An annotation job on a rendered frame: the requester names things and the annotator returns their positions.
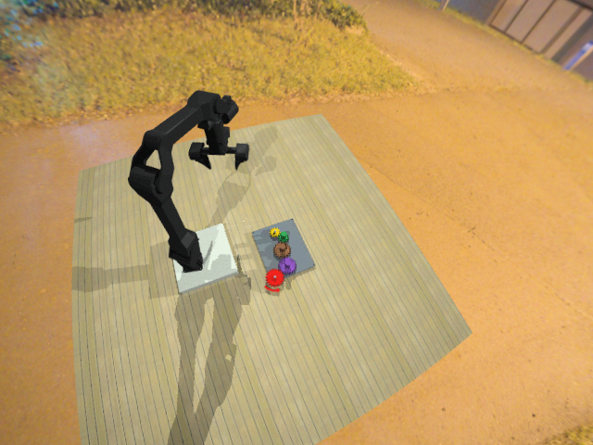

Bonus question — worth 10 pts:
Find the red gear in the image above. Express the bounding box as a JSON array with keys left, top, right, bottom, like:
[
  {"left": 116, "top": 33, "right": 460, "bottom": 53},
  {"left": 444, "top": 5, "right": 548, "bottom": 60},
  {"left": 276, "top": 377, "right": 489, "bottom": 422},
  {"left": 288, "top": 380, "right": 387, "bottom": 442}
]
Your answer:
[{"left": 265, "top": 269, "right": 284, "bottom": 287}]

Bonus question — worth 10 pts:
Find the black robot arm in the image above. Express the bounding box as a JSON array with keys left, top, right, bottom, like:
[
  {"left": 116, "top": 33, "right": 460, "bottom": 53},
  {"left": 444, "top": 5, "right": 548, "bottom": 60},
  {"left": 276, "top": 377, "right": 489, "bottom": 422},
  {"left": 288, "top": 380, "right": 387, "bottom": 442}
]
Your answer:
[{"left": 128, "top": 90, "right": 239, "bottom": 273}]

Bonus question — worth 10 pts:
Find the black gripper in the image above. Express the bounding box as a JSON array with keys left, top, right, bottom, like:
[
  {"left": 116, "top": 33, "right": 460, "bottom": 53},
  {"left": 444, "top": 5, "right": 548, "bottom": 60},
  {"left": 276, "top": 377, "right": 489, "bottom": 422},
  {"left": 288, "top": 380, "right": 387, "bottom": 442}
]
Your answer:
[{"left": 188, "top": 131, "right": 249, "bottom": 170}]

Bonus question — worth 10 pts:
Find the brown gear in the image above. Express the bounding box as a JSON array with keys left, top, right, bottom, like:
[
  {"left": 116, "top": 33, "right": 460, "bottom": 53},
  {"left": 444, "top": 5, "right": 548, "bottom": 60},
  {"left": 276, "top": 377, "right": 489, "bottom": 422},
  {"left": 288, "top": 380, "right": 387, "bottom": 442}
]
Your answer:
[{"left": 273, "top": 242, "right": 291, "bottom": 259}]

